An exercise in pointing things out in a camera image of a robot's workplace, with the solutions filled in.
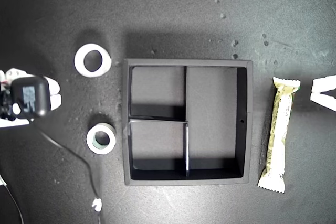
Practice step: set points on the wide white tape roll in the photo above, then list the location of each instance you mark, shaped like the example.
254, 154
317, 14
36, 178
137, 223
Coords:
78, 61

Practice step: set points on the small white tape roll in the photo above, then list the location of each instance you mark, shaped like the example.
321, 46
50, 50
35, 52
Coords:
90, 140

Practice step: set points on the snack bar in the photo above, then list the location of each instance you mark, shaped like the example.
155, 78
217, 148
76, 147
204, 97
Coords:
278, 129

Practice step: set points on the black tray with wells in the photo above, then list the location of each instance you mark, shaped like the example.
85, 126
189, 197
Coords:
210, 119

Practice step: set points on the black camera box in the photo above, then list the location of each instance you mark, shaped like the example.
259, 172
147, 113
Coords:
32, 95

